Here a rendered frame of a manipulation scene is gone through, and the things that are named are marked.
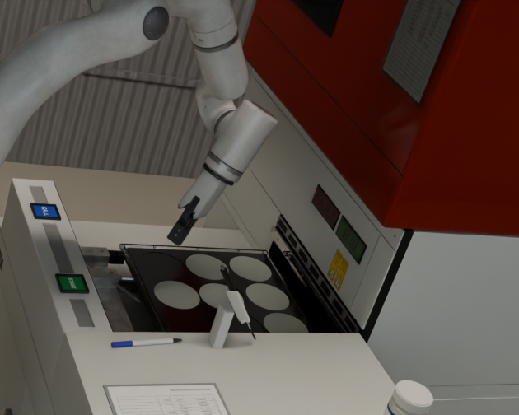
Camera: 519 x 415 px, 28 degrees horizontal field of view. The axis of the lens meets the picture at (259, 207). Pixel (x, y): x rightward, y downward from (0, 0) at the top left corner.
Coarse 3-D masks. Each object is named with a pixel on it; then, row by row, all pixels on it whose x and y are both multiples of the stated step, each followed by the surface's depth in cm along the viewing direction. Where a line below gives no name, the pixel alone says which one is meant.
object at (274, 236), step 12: (276, 228) 247; (276, 240) 246; (288, 252) 240; (276, 264) 246; (300, 264) 235; (300, 276) 235; (288, 288) 239; (312, 288) 229; (300, 300) 236; (324, 300) 225; (324, 312) 224; (336, 312) 222; (312, 324) 228; (336, 324) 219
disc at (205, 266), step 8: (192, 256) 233; (200, 256) 234; (208, 256) 235; (192, 264) 230; (200, 264) 231; (208, 264) 232; (216, 264) 233; (224, 264) 234; (192, 272) 227; (200, 272) 228; (208, 272) 229; (216, 272) 230
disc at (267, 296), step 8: (248, 288) 228; (256, 288) 229; (264, 288) 230; (272, 288) 231; (248, 296) 225; (256, 296) 226; (264, 296) 227; (272, 296) 228; (280, 296) 229; (256, 304) 224; (264, 304) 225; (272, 304) 226; (280, 304) 227; (288, 304) 228
